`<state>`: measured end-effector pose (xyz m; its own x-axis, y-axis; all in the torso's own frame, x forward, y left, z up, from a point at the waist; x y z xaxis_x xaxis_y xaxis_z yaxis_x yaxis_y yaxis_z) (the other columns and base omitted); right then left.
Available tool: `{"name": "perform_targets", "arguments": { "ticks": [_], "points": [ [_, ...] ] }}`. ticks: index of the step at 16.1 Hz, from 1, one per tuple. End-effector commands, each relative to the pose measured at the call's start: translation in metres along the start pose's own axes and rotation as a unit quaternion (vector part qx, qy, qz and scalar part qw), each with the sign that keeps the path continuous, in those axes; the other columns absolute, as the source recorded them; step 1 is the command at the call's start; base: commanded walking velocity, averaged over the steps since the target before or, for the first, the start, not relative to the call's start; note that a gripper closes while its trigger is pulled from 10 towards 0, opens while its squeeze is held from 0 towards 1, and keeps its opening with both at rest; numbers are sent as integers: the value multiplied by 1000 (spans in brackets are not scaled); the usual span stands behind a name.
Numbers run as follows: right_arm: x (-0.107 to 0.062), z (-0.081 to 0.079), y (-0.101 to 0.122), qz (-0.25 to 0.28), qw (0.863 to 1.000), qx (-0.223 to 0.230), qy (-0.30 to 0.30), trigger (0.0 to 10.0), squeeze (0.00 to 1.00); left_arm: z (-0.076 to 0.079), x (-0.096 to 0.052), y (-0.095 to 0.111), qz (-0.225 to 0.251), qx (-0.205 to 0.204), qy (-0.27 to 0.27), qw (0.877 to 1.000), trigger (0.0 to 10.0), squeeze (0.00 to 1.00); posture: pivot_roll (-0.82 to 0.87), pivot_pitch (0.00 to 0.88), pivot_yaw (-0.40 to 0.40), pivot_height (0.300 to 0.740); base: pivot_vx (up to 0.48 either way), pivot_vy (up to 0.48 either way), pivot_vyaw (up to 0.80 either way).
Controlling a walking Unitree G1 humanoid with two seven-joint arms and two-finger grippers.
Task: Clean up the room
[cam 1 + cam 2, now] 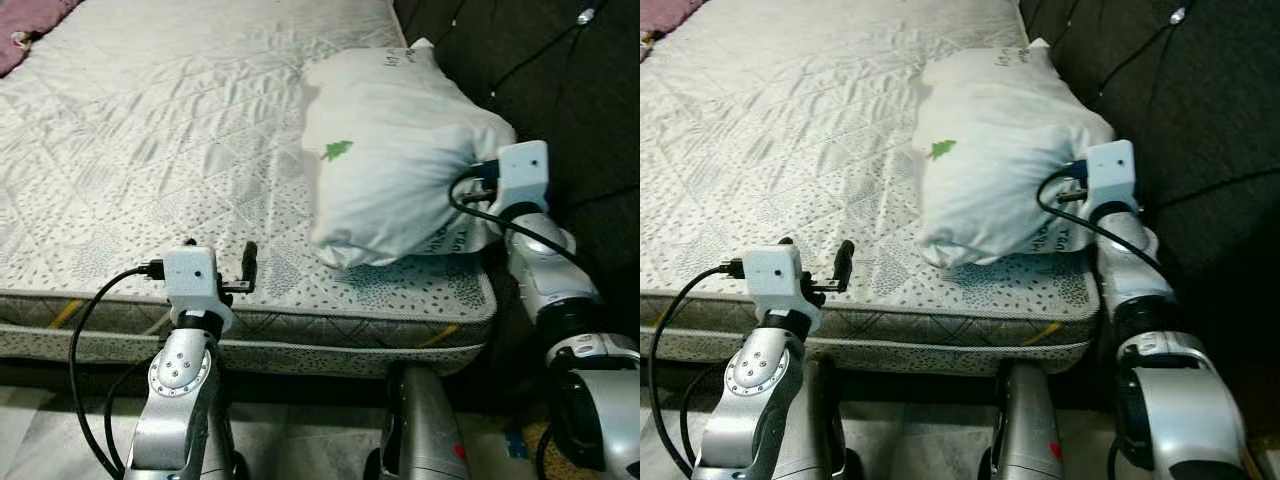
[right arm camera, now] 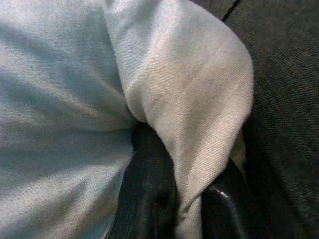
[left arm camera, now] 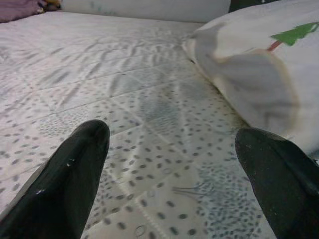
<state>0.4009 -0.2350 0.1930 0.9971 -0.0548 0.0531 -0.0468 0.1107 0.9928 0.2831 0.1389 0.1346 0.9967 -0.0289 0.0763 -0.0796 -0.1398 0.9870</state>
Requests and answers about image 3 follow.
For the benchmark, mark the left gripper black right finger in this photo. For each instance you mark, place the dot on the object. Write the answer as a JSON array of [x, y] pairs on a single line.
[[281, 189]]

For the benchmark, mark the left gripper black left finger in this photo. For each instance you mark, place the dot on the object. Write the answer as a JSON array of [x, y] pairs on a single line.
[[57, 194]]

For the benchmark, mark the white pillow green tree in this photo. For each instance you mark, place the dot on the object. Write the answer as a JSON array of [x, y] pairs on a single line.
[[261, 74]]

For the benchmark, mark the purple cartoon mouse quilt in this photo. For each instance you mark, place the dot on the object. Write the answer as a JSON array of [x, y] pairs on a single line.
[[17, 10]]

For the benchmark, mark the quilted white mattress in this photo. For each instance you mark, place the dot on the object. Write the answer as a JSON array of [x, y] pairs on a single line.
[[124, 74]]

